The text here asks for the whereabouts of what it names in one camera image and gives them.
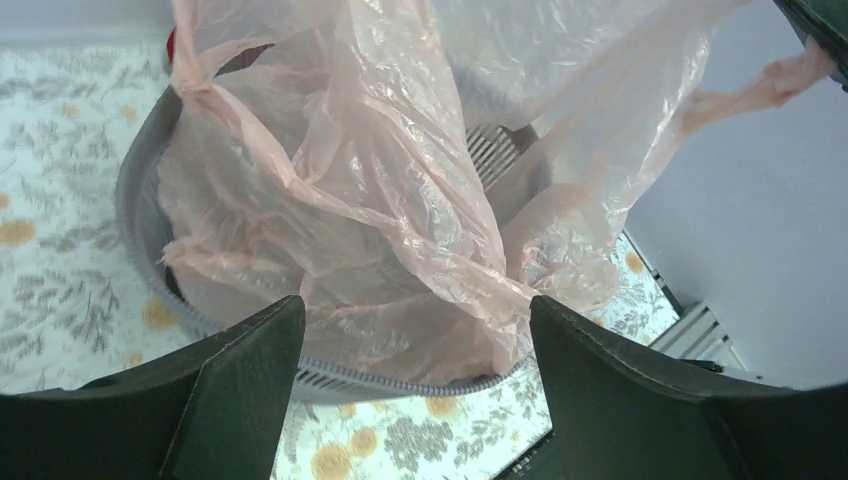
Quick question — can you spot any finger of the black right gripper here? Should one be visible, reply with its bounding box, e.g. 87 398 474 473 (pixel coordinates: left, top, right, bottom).
774 0 847 90

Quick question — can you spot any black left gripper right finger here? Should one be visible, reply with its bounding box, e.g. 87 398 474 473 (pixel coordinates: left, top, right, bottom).
530 296 847 479

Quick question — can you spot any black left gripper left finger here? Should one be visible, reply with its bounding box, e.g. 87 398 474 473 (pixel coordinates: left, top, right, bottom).
1 296 305 479

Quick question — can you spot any pink plastic trash bag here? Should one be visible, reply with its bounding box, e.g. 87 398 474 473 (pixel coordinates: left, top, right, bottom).
158 1 834 385

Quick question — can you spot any floral patterned table mat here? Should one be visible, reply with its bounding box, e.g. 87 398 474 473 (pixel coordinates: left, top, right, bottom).
0 42 684 480

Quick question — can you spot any red cloth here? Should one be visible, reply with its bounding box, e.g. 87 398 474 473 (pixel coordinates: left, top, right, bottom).
166 30 176 66

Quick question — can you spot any aluminium frame rail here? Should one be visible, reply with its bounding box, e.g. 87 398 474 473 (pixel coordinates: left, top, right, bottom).
623 229 751 373

